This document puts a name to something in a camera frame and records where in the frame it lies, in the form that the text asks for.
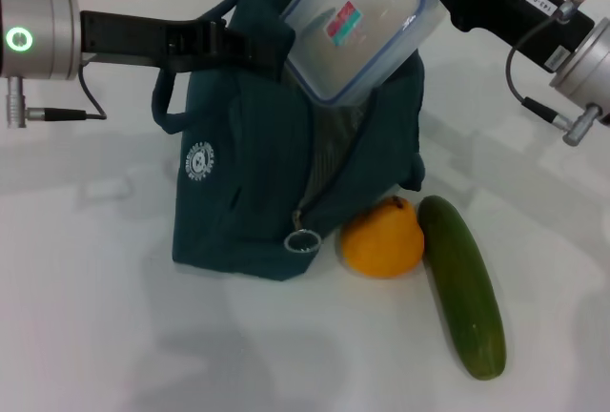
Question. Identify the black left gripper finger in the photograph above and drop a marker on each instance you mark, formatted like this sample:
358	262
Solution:
248	56

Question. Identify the dark teal insulated lunch bag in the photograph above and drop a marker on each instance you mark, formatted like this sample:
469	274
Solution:
257	183

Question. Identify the green cucumber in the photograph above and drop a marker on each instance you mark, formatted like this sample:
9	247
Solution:
462	288

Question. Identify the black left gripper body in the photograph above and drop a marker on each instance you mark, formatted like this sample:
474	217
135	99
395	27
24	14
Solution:
128	42

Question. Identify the orange yellow pear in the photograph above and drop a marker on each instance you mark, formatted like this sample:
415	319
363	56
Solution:
381	245

